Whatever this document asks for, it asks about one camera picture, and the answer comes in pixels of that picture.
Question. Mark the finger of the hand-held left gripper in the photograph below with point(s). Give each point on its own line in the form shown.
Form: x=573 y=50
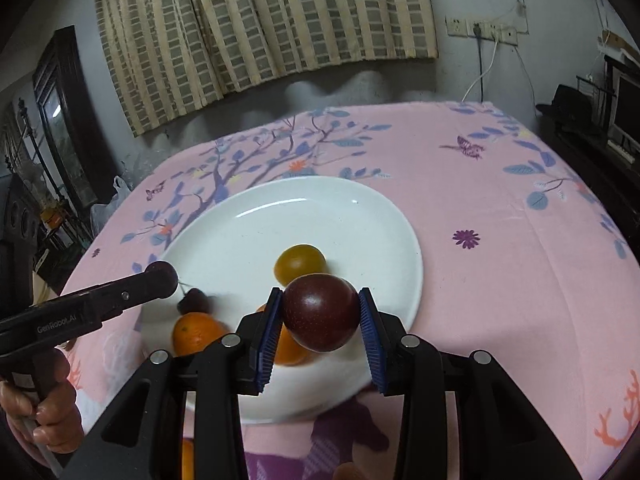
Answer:
x=130 y=296

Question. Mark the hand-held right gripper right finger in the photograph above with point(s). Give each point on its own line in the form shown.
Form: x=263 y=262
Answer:
x=372 y=347

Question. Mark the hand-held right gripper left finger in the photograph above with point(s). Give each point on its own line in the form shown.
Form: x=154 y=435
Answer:
x=265 y=342

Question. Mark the orange mandarin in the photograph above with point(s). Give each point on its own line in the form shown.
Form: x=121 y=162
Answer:
x=188 y=460
x=287 y=349
x=195 y=332

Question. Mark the dark wrinkled passion fruit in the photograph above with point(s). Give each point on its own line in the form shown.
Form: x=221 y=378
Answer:
x=164 y=275

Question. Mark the large dark purple passion fruit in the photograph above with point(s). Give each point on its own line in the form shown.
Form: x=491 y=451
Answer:
x=320 y=310

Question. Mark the dark red cherry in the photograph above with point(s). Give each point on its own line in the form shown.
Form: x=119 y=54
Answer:
x=194 y=302

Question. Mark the yellow orange round fruit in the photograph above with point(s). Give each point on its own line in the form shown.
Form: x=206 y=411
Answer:
x=300 y=260

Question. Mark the white plate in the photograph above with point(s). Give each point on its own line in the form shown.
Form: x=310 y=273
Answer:
x=300 y=215

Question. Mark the person's left hand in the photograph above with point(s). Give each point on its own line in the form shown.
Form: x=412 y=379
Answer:
x=55 y=417

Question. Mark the white plastic bag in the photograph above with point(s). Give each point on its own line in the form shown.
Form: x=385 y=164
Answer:
x=107 y=210

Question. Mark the large black speaker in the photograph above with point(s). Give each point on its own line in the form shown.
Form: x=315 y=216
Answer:
x=20 y=215

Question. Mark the pink printed tablecloth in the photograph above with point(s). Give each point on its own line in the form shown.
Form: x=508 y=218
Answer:
x=475 y=185

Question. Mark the dark wooden cabinet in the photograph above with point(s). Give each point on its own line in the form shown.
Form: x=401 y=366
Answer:
x=55 y=110

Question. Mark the beige checked curtain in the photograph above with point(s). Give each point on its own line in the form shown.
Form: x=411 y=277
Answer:
x=250 y=35

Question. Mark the dark wooden desk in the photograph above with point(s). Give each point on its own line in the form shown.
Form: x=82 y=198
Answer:
x=600 y=165

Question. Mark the black hat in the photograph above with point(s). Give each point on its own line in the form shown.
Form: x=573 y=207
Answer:
x=567 y=105

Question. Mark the computer monitor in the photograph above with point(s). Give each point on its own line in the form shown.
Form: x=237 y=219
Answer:
x=629 y=105

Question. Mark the white wall power strip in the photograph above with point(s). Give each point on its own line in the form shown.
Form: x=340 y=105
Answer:
x=462 y=27

